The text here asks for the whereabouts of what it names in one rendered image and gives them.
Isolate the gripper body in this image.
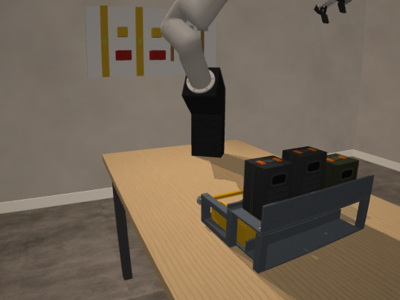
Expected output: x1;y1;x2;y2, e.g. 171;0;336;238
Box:
316;0;338;8

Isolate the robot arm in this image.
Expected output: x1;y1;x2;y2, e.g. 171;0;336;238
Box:
161;0;228;94

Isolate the yellow open bin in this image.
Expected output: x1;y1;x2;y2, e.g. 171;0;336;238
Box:
211;207;256;248

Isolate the yellow bar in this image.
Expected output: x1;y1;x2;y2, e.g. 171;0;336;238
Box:
212;190;243;200

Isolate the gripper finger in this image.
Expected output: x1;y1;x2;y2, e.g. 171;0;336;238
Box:
336;0;346;13
314;5;329;24

